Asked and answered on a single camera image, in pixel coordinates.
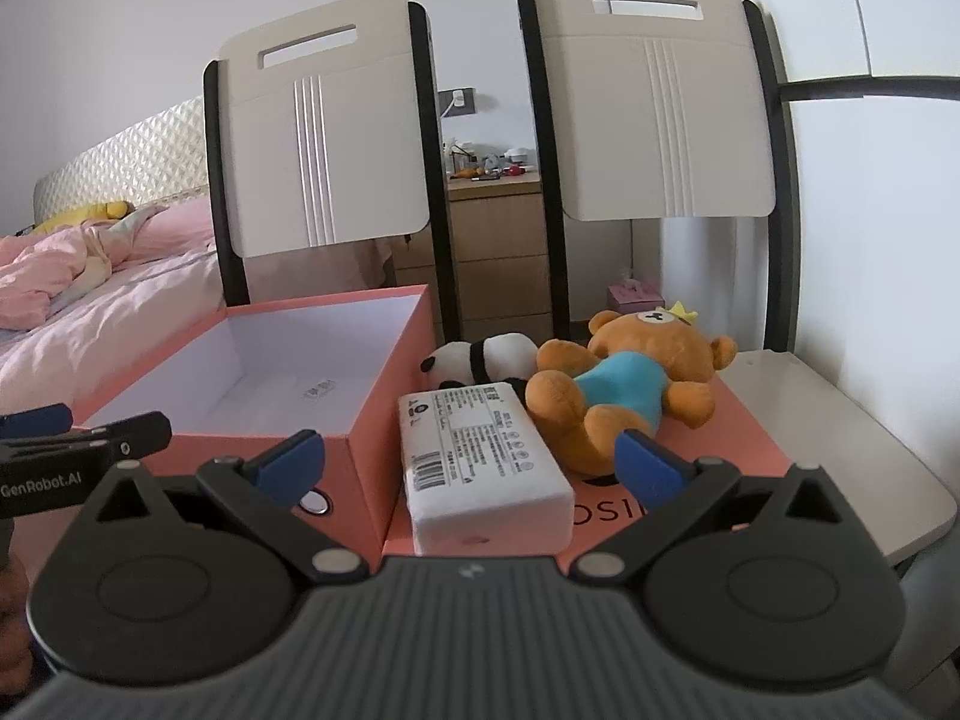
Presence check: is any panda plush toy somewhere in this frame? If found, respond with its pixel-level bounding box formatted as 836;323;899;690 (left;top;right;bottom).
420;332;539;400

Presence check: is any pink tissue box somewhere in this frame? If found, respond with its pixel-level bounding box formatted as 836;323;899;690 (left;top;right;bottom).
607;279;665;313

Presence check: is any bed with pink sheet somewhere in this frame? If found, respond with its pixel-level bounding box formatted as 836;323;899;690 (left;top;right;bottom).
0;97;230;421

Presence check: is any person's left hand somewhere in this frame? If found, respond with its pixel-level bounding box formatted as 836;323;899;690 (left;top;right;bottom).
0;559;35;691

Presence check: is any white chair with black frame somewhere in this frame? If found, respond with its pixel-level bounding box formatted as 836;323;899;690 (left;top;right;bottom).
202;0;464;346
517;0;959;571

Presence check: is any pink cardboard box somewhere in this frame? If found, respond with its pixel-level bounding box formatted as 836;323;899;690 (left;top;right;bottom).
15;283;437;593

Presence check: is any cream quilted headboard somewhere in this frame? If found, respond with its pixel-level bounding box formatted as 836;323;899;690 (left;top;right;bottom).
31;96;209;230

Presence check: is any pink crumpled duvet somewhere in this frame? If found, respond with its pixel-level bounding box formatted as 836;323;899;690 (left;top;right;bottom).
0;199;218;331

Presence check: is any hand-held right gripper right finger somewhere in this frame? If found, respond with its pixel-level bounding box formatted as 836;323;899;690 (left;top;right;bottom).
571;429;846;586

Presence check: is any brown bear plush toy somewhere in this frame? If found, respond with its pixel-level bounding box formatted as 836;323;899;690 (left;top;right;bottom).
525;302;740;477

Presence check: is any yellow plush toy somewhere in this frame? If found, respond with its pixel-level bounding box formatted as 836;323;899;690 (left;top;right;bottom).
31;199;132;235

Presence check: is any white tissue packet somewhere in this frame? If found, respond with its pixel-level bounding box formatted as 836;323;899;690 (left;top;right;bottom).
397;381;576;557

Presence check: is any wooden dresser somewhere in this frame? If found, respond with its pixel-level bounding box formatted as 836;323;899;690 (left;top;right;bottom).
390;169;562;342

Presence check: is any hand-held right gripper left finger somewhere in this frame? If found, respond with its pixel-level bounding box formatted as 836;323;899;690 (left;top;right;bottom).
94;429;370;586

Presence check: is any pink box lid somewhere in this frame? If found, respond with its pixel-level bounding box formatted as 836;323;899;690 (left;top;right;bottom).
382;373;796;577

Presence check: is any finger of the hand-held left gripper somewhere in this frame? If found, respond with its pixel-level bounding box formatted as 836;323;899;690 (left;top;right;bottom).
0;403;74;441
66;411;174;460

